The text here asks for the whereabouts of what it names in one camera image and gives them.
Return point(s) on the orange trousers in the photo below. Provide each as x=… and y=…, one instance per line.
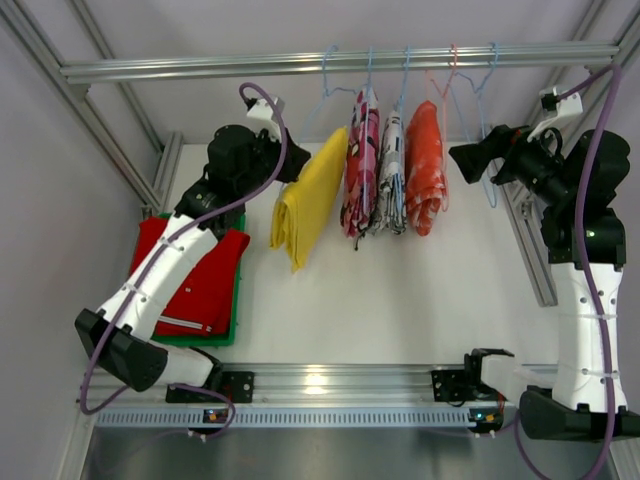
x=426, y=193

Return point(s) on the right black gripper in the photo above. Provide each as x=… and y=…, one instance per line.
x=503, y=155

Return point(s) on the red trousers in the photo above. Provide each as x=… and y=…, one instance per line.
x=210, y=285

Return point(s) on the pink wire hanger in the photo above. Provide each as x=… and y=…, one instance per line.
x=443, y=94

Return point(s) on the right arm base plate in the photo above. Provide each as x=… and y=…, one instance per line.
x=457, y=387

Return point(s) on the left aluminium frame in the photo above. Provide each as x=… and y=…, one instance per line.
x=26, y=31

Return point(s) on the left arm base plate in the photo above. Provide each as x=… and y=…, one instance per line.
x=236, y=386

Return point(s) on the aluminium hanging rail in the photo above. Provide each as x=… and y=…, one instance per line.
x=567, y=53

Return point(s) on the front aluminium rail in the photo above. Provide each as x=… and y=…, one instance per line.
x=301, y=385

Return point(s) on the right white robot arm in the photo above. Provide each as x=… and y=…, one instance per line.
x=586, y=245

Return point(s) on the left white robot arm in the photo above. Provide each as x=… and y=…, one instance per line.
x=117, y=337

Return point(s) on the green plastic tray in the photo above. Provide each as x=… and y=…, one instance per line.
x=235, y=310

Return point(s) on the pink floral trousers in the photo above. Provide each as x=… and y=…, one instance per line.
x=361, y=168

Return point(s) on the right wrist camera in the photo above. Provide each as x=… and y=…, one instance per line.
x=559, y=108

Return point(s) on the newspaper print trousers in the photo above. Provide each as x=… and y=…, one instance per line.
x=387, y=167

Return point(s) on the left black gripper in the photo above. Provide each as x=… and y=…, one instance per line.
x=279, y=156

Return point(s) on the slotted cable duct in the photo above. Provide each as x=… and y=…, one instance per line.
x=290, y=417

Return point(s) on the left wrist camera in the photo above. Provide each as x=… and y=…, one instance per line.
x=261, y=117

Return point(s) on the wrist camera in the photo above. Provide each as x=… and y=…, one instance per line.
x=261, y=117
x=559, y=108

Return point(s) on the yellow trousers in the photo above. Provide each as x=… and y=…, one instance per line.
x=303, y=208

